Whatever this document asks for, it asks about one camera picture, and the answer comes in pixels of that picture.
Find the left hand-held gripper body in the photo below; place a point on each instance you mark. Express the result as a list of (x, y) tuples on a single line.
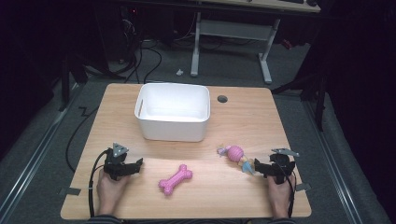
[(115, 163)]

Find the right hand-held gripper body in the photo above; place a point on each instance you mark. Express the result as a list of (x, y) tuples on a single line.
[(281, 168)]

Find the pink bone toy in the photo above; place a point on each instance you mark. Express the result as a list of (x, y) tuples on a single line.
[(175, 180)]

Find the white plastic bin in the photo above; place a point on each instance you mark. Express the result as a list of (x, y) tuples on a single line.
[(172, 124)]

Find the person's right hand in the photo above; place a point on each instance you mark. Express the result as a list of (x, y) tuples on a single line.
[(280, 197)]

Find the person's left hand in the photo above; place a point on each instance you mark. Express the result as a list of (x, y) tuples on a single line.
[(109, 194)]

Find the grey tape strip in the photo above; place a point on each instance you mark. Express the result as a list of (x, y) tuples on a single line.
[(303, 187), (70, 191)]

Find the black metal stand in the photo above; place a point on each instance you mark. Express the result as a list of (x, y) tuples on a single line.
[(70, 77), (311, 87)]

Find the small white floor scrap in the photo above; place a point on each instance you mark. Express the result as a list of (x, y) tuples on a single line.
[(179, 72)]

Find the red floor object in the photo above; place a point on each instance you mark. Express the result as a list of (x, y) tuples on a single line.
[(287, 44)]

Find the black computer tower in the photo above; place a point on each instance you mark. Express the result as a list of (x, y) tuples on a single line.
[(129, 34)]

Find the desk with white legs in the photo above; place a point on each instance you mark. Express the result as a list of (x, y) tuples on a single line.
[(233, 29)]

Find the black keyboard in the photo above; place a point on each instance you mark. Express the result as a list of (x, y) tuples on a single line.
[(291, 1)]

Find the black computer mouse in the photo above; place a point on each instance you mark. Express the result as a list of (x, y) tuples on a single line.
[(311, 2)]

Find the metal floor rail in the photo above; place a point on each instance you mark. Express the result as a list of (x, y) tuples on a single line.
[(330, 155), (34, 151)]

